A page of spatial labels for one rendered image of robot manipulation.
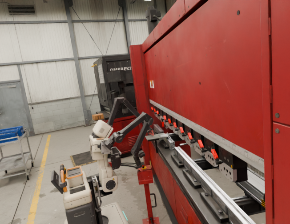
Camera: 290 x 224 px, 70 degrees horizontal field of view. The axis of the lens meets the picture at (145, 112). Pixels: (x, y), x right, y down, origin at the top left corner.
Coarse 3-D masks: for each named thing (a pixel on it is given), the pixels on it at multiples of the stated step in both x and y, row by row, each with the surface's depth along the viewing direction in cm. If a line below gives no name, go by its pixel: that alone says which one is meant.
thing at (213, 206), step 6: (204, 192) 152; (204, 198) 146; (210, 198) 144; (210, 204) 138; (216, 204) 137; (216, 210) 131; (222, 210) 131; (216, 216) 129; (222, 216) 125; (222, 222) 124
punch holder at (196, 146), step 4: (196, 132) 154; (196, 136) 156; (200, 136) 148; (196, 140) 157; (196, 144) 157; (204, 144) 148; (196, 148) 158; (200, 148) 150; (204, 148) 149; (200, 152) 152; (204, 152) 149
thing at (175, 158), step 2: (172, 154) 230; (172, 156) 225; (174, 156) 223; (176, 156) 223; (172, 158) 225; (174, 158) 219; (176, 158) 218; (178, 158) 218; (174, 160) 217; (176, 160) 213; (178, 160) 212; (180, 160) 212; (176, 162) 210; (178, 162) 208; (178, 164) 203; (180, 164) 202; (182, 164) 202; (178, 166) 204; (180, 166) 202; (182, 166) 202; (184, 166) 203
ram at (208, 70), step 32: (224, 0) 95; (256, 0) 76; (192, 32) 136; (224, 32) 99; (256, 32) 78; (160, 64) 237; (192, 64) 144; (224, 64) 103; (256, 64) 80; (160, 96) 262; (192, 96) 152; (224, 96) 108; (256, 96) 83; (192, 128) 162; (224, 128) 112; (256, 128) 86
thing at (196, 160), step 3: (195, 159) 222; (198, 159) 222; (201, 159) 219; (204, 159) 219; (195, 162) 218; (198, 162) 217; (201, 162) 218; (204, 162) 218; (207, 162) 220; (198, 165) 218; (201, 165) 219; (204, 165) 220; (207, 165) 220; (210, 165) 221; (201, 168) 220; (204, 168) 220; (207, 168) 220; (210, 168) 220
